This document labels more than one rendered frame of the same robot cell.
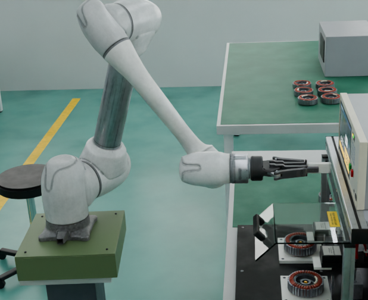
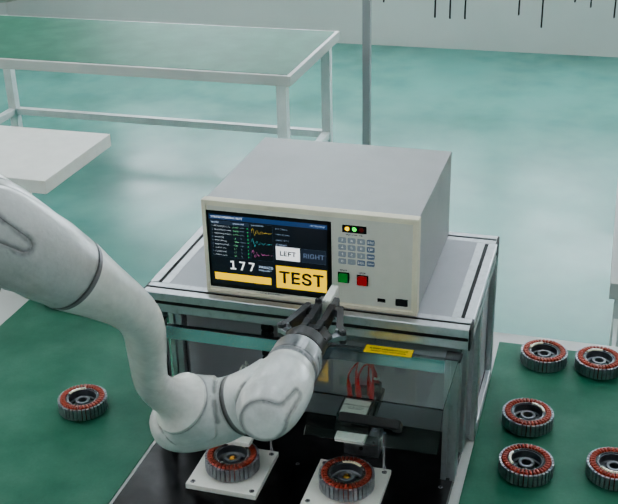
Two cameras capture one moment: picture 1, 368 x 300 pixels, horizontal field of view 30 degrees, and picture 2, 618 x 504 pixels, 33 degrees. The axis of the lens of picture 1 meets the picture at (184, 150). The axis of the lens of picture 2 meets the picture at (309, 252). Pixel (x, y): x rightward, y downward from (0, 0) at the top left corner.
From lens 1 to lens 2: 2.06 m
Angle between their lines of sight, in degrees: 71
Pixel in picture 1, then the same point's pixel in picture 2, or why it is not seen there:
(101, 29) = (69, 237)
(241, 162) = (311, 346)
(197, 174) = (301, 404)
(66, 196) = not seen: outside the picture
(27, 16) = not seen: outside the picture
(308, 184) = (0, 418)
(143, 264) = not seen: outside the picture
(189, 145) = (178, 393)
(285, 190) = not seen: outside the picture
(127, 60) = (126, 278)
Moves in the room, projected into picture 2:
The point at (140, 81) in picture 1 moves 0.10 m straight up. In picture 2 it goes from (154, 308) to (147, 241)
